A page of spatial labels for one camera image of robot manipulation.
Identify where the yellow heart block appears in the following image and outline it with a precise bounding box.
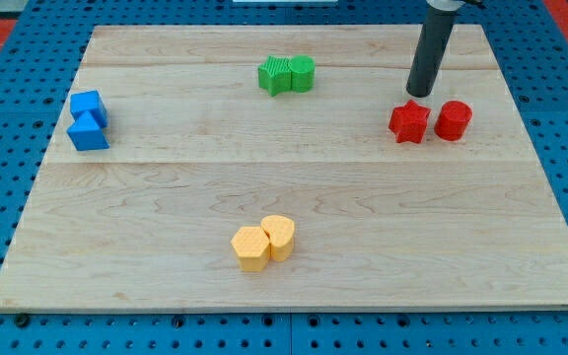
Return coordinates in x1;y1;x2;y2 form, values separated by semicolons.
260;215;296;261

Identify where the blue triangle block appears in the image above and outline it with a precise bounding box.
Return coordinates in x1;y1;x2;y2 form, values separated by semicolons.
66;111;109;151

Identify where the blue cube block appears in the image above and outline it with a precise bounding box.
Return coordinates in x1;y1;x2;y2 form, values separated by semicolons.
70;90;108;128

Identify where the wooden board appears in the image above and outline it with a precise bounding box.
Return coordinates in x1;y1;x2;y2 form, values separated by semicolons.
0;25;568;314

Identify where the yellow hexagon block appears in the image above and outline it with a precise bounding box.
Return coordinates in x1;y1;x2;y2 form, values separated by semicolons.
231;226;270;272

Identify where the green star block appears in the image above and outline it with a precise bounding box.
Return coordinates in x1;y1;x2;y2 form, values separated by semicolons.
257;55;292;97

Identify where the green cylinder block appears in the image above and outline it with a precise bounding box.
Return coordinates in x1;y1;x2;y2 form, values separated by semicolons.
289;55;316;93

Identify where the red star block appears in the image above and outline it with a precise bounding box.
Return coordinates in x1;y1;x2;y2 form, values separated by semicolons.
388;100;431;144

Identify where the red cylinder block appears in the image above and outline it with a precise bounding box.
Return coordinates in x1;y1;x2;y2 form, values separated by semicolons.
434;101;472;141

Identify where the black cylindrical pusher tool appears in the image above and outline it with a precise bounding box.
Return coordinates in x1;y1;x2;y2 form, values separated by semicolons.
406;0;463;98

